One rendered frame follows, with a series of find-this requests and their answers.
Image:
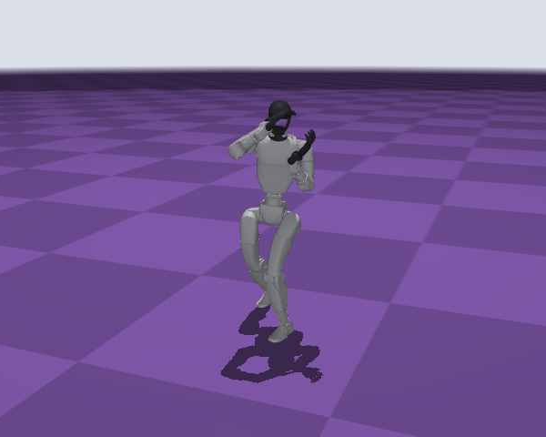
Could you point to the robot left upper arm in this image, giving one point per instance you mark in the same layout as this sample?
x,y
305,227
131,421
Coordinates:
x,y
307,163

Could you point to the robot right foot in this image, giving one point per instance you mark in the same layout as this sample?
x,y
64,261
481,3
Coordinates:
x,y
264,300

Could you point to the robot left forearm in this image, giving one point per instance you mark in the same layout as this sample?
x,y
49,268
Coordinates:
x,y
301,177

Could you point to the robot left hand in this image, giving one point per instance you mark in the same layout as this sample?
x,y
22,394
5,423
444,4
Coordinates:
x,y
298,155

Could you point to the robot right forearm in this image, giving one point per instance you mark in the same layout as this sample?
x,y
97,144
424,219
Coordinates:
x,y
253,137

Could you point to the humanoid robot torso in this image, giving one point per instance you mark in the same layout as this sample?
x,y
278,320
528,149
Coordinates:
x,y
273,176

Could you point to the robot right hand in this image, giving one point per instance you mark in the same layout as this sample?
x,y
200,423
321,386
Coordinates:
x,y
276,117

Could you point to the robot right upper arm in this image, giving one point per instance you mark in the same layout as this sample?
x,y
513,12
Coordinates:
x,y
237,151

